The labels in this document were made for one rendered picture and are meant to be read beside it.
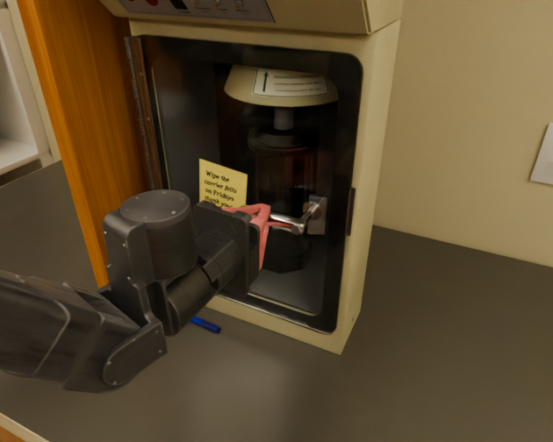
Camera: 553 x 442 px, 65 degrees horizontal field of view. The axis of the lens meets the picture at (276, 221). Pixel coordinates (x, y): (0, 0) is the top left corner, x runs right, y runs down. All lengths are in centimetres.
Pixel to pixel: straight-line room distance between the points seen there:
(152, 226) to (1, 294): 11
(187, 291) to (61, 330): 11
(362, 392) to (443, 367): 14
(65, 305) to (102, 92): 40
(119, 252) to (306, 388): 40
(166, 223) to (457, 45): 69
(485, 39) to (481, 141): 19
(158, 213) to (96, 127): 33
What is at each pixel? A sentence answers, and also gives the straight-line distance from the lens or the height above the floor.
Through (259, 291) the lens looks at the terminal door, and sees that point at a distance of 67.
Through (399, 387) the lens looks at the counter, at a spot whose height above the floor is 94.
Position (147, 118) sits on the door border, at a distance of 64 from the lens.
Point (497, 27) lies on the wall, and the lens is 90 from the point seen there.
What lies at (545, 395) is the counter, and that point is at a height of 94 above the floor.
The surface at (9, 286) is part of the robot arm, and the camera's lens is 32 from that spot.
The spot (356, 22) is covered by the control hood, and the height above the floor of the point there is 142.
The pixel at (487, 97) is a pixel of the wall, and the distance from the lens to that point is 92.
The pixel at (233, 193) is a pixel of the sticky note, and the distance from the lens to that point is 60.
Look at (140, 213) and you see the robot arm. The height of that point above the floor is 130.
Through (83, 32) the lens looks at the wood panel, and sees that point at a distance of 65.
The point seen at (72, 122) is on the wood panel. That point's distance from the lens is 64.
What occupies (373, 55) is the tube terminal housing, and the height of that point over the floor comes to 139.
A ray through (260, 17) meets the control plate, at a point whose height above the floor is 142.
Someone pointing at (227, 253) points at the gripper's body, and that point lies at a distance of 44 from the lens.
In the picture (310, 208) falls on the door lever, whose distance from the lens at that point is 54.
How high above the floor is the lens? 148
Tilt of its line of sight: 32 degrees down
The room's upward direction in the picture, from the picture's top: straight up
